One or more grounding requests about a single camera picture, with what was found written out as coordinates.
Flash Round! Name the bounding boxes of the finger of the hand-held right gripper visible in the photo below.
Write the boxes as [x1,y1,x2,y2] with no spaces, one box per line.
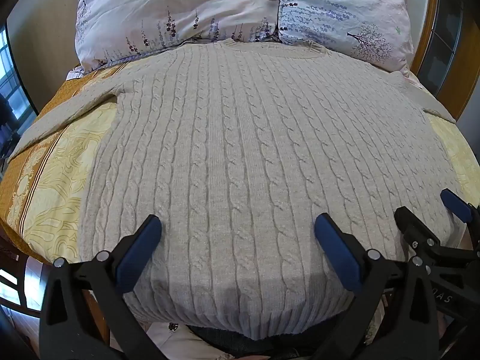
[394,206,445,259]
[440,188,480,233]

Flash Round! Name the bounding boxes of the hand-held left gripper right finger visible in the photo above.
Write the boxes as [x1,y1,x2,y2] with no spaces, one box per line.
[314,213,449,360]

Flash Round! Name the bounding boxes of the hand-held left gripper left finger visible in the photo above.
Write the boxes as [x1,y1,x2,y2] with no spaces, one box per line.
[40,214,163,360]

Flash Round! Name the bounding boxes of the beige cable-knit sweater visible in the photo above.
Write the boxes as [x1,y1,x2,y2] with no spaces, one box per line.
[7,41,464,340]

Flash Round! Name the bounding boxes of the white garment with dark button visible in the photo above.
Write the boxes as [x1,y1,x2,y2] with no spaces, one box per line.
[144,320,214,360]

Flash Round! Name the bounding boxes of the yellow patterned bed sheet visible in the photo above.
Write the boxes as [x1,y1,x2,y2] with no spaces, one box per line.
[0,62,480,267]

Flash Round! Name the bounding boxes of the wooden headboard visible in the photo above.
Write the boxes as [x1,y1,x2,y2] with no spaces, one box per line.
[409,0,474,121]

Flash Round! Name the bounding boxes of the window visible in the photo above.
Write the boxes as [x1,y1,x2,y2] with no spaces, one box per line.
[0,26,32,128]

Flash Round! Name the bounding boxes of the pink floral pillow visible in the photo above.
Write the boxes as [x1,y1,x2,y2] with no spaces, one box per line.
[74,0,286,73]

